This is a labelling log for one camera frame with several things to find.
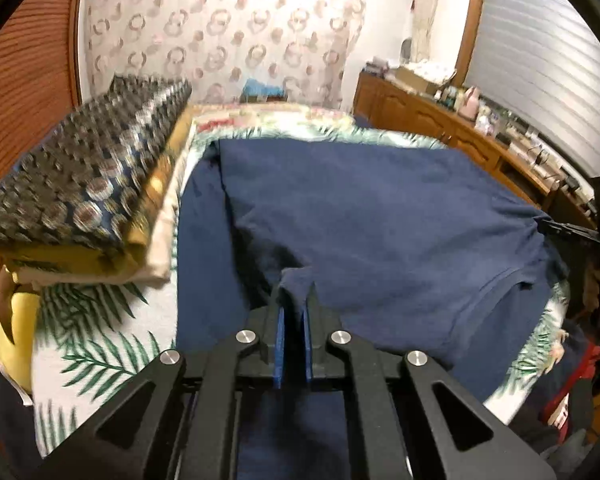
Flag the wooden louvered wardrobe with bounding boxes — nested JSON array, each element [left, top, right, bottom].
[[0, 0, 88, 196]]

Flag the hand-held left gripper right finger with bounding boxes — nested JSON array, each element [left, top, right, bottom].
[[302, 280, 556, 480]]

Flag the wooden window frame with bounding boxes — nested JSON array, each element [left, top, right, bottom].
[[452, 0, 488, 88]]

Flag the floral leaf print bedsheet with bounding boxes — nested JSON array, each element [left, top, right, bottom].
[[30, 102, 576, 456]]

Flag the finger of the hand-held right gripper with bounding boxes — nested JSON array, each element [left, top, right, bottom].
[[535, 217, 600, 251]]

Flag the grey window blind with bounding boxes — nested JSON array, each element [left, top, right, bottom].
[[462, 0, 600, 181]]

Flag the wooden sideboard cabinet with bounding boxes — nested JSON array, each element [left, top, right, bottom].
[[352, 70, 600, 231]]

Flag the circle-patterned sheer curtain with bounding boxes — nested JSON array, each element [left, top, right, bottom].
[[77, 0, 416, 111]]

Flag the pink thermos bottle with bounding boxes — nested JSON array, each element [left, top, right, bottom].
[[462, 85, 481, 118]]

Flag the cardboard box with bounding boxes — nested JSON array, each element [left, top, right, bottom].
[[395, 65, 456, 93]]

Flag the navy printed t-shirt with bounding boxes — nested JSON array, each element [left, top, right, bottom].
[[177, 137, 568, 480]]

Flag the yellow cushion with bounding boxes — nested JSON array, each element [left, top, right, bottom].
[[0, 280, 42, 393]]

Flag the strawberry print cloth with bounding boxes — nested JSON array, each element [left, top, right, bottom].
[[415, 60, 458, 81]]

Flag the dark patterned folded blanket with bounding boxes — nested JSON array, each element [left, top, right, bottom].
[[0, 74, 193, 261]]

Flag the red and navy cloth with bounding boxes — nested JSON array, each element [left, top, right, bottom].
[[540, 320, 600, 441]]

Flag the yellow folded blanket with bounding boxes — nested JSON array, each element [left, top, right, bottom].
[[5, 110, 198, 288]]

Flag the tied-back patterned curtain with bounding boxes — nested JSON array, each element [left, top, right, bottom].
[[410, 0, 453, 68]]

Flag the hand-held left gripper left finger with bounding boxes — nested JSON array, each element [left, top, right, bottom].
[[37, 280, 287, 480]]

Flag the blue box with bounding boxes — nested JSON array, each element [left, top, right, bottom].
[[242, 77, 287, 103]]

